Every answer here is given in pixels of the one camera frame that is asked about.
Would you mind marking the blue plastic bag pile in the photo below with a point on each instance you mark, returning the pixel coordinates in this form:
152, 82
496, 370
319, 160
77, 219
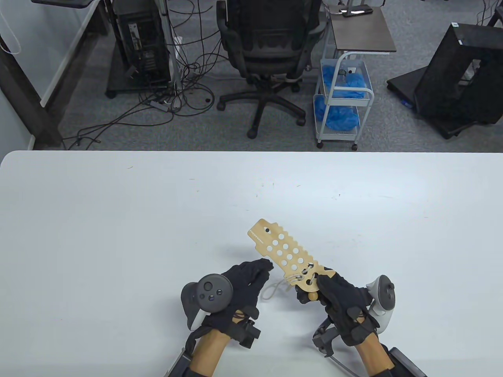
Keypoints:
338, 118
353, 82

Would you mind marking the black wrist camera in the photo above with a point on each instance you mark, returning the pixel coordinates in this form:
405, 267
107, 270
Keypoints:
324, 339
249, 333

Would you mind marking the black phone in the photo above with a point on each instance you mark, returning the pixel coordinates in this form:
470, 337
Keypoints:
355, 12

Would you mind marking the brown side table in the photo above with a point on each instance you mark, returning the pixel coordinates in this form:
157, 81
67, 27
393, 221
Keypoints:
361, 35

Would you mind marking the person's left hand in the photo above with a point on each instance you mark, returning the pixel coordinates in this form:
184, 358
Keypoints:
245, 286

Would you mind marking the white power strip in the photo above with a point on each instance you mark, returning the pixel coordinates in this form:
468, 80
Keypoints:
178, 43

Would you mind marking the white panel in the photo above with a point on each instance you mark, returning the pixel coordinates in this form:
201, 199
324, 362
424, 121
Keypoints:
67, 59

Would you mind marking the person's right hand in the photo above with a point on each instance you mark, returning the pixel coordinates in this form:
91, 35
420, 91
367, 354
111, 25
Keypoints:
346, 302

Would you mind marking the black computer tower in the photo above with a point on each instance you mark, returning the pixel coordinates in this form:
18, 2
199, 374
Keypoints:
141, 43

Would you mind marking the black office chair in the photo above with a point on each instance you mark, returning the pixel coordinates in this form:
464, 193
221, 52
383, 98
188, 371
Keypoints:
271, 47

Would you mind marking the black monitor stand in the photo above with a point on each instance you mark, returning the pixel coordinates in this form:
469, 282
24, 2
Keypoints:
63, 2

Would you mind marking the silver aluminium post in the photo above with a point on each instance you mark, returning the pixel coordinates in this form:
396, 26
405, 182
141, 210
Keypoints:
169, 39

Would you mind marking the person's left forearm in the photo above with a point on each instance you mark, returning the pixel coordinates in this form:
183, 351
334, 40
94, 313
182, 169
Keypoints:
210, 351

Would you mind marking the black wheeled platform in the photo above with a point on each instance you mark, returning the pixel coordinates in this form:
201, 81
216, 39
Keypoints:
404, 84

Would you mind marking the black forearm sensor pack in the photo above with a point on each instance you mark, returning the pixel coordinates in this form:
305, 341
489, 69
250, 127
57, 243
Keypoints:
177, 365
406, 363

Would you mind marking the wooden crocodile lacing toy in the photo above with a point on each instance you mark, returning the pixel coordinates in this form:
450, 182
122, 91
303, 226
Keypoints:
267, 235

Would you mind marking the person's right forearm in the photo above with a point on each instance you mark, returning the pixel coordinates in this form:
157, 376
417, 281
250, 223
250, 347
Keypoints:
373, 355

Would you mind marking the black open frame box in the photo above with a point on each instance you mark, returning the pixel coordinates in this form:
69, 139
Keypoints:
444, 78

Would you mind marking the white utility cart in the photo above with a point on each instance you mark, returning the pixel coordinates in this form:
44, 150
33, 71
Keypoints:
365, 94

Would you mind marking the wooden ball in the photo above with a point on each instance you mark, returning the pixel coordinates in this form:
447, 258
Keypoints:
313, 295

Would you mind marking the dark desk frame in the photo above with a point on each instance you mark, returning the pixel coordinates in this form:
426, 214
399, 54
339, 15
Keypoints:
23, 98

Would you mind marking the grey and white controller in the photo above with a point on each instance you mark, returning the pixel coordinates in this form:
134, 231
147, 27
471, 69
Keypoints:
383, 292
212, 294

